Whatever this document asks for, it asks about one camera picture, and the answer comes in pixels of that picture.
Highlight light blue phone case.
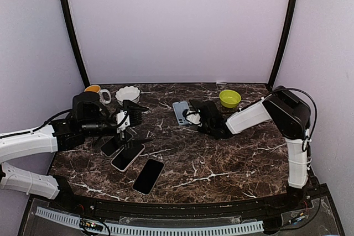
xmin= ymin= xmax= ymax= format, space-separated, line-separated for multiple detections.
xmin=172 ymin=101 xmax=191 ymax=126

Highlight phone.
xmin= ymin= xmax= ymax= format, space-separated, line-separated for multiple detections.
xmin=100 ymin=131 xmax=133 ymax=157
xmin=111 ymin=143 xmax=145 ymax=172
xmin=132 ymin=159 xmax=164 ymax=195

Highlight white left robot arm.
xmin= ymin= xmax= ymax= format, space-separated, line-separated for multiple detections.
xmin=1 ymin=92 xmax=148 ymax=212

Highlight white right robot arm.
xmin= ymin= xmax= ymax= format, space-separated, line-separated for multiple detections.
xmin=182 ymin=86 xmax=317 ymax=189

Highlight phone in grey case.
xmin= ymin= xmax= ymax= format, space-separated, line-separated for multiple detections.
xmin=100 ymin=131 xmax=133 ymax=157

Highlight phone in pink case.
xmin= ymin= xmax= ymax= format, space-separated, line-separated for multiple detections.
xmin=111 ymin=143 xmax=145 ymax=172

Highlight white scalloped bowl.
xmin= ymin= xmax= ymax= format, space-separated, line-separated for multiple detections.
xmin=115 ymin=86 xmax=142 ymax=107

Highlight green bowl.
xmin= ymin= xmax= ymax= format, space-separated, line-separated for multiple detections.
xmin=219 ymin=90 xmax=242 ymax=108

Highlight white patterned mug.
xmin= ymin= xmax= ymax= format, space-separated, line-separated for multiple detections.
xmin=84 ymin=85 xmax=112 ymax=104

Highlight left green circuit board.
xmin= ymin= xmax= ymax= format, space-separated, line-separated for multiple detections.
xmin=79 ymin=218 xmax=104 ymax=233

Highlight green circuit board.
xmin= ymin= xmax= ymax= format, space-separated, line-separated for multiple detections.
xmin=288 ymin=212 xmax=307 ymax=225
xmin=79 ymin=218 xmax=104 ymax=233

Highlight right green circuit board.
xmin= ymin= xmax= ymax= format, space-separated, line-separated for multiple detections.
xmin=288 ymin=212 xmax=307 ymax=225

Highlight white slotted cable duct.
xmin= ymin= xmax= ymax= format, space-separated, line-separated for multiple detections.
xmin=35 ymin=207 xmax=264 ymax=236

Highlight black front rail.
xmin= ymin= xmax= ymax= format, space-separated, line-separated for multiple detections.
xmin=50 ymin=194 xmax=314 ymax=220

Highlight black left frame post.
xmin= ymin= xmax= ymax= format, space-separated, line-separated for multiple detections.
xmin=60 ymin=0 xmax=90 ymax=87

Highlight black frame post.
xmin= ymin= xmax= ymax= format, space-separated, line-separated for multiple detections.
xmin=60 ymin=0 xmax=90 ymax=87
xmin=267 ymin=0 xmax=296 ymax=91

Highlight black right frame post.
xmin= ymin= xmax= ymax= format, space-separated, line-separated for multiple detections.
xmin=267 ymin=0 xmax=296 ymax=91

